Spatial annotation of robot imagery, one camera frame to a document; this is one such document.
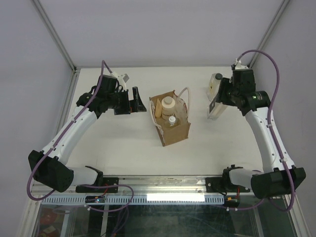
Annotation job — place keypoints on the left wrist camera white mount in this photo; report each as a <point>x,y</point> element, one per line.
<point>122,79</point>

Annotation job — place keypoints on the clear square bottle dark cap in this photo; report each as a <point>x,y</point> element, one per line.
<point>213,85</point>

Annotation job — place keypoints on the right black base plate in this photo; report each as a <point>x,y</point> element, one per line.
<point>220,184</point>

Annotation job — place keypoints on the beige sachet packet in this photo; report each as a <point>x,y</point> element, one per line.
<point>158,109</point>

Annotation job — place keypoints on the grey slotted cable duct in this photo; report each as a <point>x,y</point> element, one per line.
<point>149,199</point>

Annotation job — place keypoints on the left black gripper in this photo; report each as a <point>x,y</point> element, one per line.
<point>133,106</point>

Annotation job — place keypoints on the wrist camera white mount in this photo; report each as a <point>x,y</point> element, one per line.
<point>237,65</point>
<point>122,79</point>

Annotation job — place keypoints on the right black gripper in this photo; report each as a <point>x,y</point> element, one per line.
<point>225,83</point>

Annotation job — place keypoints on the brown canvas tote bag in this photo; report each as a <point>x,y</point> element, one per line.
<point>182,108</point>

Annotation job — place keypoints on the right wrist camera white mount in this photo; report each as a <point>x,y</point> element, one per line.
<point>237,65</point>

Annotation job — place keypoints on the clear bottle white cap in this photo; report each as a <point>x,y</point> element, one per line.
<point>171,122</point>

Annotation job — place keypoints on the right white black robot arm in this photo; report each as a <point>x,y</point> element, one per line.
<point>280,175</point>

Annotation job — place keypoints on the right aluminium corner post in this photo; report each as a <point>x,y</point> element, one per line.
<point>273,24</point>

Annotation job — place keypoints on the white cream jar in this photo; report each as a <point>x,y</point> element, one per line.
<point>168,107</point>

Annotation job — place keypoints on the left aluminium corner post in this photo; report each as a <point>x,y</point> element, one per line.
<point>53,33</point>

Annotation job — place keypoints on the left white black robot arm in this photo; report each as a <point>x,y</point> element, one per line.
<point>49,165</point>

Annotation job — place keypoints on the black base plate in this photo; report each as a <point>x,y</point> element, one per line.
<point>220,184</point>
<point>106,181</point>

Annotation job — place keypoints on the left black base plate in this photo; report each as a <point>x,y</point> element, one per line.
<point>106,181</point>

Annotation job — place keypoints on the aluminium rail frame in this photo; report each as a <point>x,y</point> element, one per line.
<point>158,184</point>

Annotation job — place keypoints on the aluminium corner post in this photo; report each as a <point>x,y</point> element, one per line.
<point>273,24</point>
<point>53,33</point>

